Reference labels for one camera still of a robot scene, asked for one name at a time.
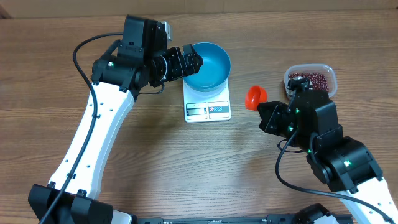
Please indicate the white digital kitchen scale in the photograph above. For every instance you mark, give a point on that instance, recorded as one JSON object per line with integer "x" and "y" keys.
{"x": 206, "y": 106}

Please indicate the red beans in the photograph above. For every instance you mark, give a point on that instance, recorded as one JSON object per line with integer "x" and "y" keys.
{"x": 318, "y": 80}

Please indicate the blue bowl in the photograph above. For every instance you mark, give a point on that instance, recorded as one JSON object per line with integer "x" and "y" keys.
{"x": 215, "y": 69}

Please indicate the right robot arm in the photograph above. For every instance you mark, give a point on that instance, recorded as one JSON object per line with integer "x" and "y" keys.
{"x": 310, "y": 122}

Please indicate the red scoop blue handle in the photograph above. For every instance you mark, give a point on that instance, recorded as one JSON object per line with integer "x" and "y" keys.
{"x": 255, "y": 95}

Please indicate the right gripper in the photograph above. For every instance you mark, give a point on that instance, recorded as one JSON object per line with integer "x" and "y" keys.
{"x": 274, "y": 122}

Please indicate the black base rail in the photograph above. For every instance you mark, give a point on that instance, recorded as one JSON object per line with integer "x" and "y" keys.
{"x": 313, "y": 214}

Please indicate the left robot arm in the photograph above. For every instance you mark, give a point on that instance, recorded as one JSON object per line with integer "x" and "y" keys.
{"x": 138, "y": 57}

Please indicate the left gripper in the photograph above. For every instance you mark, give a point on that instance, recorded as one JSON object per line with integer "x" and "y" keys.
{"x": 175, "y": 56}

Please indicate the clear plastic container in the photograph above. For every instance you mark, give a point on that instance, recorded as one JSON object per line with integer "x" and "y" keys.
{"x": 326, "y": 70}

